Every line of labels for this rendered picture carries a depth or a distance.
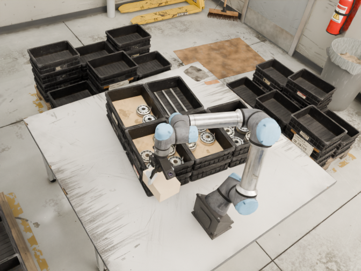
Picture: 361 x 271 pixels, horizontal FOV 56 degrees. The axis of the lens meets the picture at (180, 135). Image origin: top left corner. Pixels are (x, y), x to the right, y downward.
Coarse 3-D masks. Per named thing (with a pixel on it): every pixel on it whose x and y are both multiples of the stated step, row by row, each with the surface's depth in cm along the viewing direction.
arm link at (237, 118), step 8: (176, 112) 169; (224, 112) 170; (232, 112) 170; (240, 112) 170; (248, 112) 170; (176, 120) 161; (184, 120) 161; (192, 120) 164; (200, 120) 165; (208, 120) 166; (216, 120) 167; (224, 120) 168; (232, 120) 169; (240, 120) 169; (200, 128) 167; (208, 128) 169
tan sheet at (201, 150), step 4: (200, 144) 230; (216, 144) 231; (196, 148) 227; (200, 148) 227; (204, 148) 227; (208, 148) 228; (212, 148) 228; (216, 148) 229; (220, 148) 229; (192, 152) 224; (196, 152) 224; (200, 152) 225; (204, 152) 225; (208, 152) 226; (212, 152) 226; (196, 156) 222; (200, 156) 222
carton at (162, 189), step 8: (152, 168) 175; (144, 176) 174; (160, 176) 172; (152, 184) 169; (160, 184) 168; (168, 184) 169; (176, 184) 169; (152, 192) 173; (160, 192) 165; (168, 192) 169; (176, 192) 174; (160, 200) 169
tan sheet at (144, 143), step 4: (148, 136) 229; (152, 136) 230; (136, 140) 226; (140, 140) 226; (144, 140) 226; (148, 140) 227; (152, 140) 227; (136, 144) 223; (140, 144) 224; (144, 144) 224; (148, 144) 224; (152, 144) 225; (140, 148) 221; (144, 148) 221; (148, 148) 222; (152, 148) 222; (140, 152) 219; (176, 152) 222
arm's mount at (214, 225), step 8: (200, 200) 191; (200, 208) 195; (208, 208) 187; (200, 216) 199; (208, 216) 191; (216, 216) 185; (224, 216) 194; (200, 224) 202; (208, 224) 194; (216, 224) 186; (224, 224) 192; (208, 232) 198; (216, 232) 194; (224, 232) 201
